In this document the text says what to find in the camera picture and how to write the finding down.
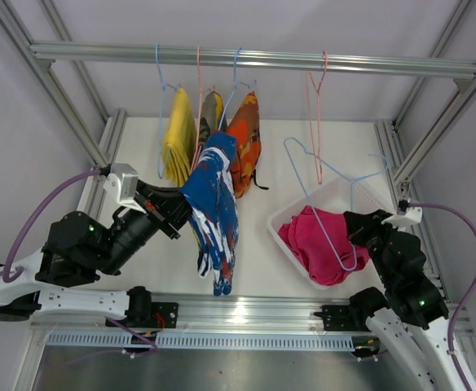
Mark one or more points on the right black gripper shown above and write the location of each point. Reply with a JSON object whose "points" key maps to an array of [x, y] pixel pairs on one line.
{"points": [[359, 224]]}

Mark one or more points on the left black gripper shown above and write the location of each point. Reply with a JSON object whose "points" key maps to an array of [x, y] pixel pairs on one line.
{"points": [[174, 208]]}

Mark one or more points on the white plastic basket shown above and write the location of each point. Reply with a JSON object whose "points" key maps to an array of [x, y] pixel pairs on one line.
{"points": [[311, 231]]}

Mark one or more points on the blue white patterned trousers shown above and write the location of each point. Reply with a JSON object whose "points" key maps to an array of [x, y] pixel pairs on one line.
{"points": [[214, 219]]}

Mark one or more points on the pink trousers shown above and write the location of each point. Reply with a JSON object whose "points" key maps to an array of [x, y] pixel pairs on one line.
{"points": [[319, 241]]}

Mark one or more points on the blue hanger with blue trousers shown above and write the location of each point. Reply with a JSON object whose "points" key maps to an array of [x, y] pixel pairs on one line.
{"points": [[336, 195]]}

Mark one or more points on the orange camouflage trousers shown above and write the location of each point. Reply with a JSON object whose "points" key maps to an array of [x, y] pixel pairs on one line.
{"points": [[245, 128]]}

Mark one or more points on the pink wire hanger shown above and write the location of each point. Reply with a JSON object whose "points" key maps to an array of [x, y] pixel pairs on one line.
{"points": [[313, 94]]}

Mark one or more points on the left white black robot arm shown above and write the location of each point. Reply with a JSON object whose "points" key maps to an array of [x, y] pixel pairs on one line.
{"points": [[79, 250]]}

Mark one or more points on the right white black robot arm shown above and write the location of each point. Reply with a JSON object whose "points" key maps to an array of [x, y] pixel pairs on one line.
{"points": [[409, 315]]}

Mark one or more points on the yellow trousers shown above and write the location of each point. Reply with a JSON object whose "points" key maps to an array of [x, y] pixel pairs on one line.
{"points": [[179, 142]]}

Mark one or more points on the green camouflage trousers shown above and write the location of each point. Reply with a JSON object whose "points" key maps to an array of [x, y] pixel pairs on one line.
{"points": [[212, 119]]}

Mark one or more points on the light blue hanger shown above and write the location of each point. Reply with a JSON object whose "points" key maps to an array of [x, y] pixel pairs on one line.
{"points": [[161, 166]]}

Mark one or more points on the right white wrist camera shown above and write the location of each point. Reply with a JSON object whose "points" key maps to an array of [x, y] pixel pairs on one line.
{"points": [[407, 215]]}

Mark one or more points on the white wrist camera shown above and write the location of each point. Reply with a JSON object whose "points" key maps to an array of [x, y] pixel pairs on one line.
{"points": [[407, 215], [121, 181]]}

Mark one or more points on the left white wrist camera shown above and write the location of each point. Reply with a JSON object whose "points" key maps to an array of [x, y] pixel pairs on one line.
{"points": [[121, 181]]}

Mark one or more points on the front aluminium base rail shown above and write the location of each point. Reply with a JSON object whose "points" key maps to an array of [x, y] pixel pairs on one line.
{"points": [[242, 311]]}

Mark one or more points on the white slotted cable duct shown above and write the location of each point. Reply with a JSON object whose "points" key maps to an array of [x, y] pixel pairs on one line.
{"points": [[191, 340]]}

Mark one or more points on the aluminium hanging rail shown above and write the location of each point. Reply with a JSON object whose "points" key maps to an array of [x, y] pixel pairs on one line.
{"points": [[240, 58]]}

